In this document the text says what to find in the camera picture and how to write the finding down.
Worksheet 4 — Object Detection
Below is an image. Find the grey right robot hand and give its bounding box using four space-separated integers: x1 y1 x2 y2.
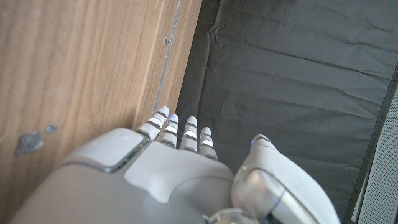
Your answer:
7 106 341 224

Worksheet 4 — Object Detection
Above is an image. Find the black backdrop curtain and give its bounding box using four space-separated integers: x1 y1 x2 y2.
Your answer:
175 0 398 218

